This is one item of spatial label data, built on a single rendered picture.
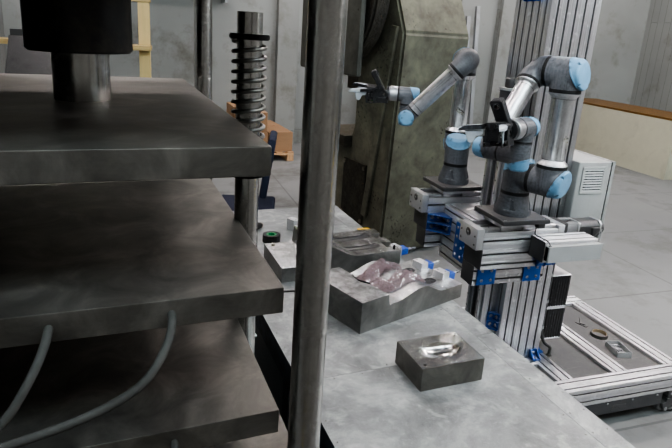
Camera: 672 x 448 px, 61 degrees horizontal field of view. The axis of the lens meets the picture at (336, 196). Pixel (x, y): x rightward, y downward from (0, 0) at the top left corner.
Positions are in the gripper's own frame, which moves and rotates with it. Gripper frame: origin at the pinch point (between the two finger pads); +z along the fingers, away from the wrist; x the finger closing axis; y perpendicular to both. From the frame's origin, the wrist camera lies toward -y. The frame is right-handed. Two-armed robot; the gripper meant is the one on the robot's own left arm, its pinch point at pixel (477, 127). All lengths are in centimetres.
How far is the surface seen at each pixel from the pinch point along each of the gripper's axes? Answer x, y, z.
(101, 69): 28, -19, 106
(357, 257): 51, 52, 4
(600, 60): 326, -48, -914
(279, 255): 73, 50, 26
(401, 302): 17, 57, 18
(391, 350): 7, 65, 35
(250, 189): 6, 8, 84
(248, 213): 7, 14, 84
